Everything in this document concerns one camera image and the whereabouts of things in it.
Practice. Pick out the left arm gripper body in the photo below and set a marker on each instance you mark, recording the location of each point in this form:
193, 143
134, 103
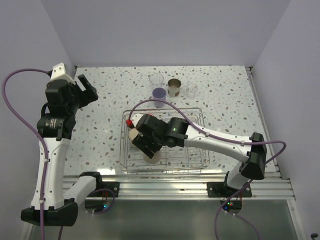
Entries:
80, 98

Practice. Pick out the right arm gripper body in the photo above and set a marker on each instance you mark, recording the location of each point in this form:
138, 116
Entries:
154, 143

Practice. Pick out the steel cup with cork band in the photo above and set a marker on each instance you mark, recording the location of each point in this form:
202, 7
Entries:
131, 135

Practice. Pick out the tall beige cup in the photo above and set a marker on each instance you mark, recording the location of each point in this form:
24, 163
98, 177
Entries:
153, 160

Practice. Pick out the purple plastic cup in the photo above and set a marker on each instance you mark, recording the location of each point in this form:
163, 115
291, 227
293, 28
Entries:
159, 93

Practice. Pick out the large clear glass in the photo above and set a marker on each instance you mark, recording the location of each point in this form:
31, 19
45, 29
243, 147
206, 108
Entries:
156, 80

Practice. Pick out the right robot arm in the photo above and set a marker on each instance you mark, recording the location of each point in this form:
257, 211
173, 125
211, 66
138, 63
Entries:
249, 151

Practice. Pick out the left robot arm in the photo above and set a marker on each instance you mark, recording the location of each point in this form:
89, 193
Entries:
51, 206

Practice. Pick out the small clear glass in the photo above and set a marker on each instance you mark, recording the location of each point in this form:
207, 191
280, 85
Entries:
191, 90

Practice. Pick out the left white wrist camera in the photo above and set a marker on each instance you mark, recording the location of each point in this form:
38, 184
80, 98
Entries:
59, 73

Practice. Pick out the wire dish rack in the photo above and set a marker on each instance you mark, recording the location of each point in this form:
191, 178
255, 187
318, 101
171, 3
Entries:
172, 159

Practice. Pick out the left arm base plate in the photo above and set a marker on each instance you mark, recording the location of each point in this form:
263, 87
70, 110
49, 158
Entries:
108, 189

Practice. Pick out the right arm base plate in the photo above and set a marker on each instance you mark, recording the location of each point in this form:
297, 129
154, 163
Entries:
221, 190

